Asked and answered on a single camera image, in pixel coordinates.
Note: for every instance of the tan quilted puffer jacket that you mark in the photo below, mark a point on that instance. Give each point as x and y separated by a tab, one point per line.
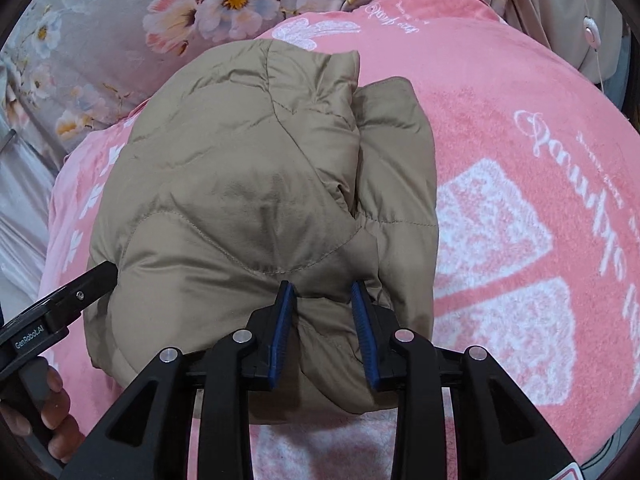
240	185

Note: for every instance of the grey floral bedsheet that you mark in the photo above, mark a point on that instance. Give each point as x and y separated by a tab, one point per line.
125	60

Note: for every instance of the person's left hand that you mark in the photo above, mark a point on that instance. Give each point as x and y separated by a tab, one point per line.
60	415

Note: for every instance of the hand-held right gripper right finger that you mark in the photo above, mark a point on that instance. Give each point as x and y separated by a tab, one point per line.
362	335

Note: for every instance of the grey satin cloth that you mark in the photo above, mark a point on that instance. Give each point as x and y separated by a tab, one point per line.
25	210

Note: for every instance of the pink printed blanket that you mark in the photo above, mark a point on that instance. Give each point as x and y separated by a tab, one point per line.
500	135

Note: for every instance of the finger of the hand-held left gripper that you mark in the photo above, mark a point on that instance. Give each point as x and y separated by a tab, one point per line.
85	287

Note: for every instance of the beige cloth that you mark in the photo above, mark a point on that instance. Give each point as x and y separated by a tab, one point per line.
555	5

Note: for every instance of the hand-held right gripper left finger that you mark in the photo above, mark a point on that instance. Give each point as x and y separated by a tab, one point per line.
280	332

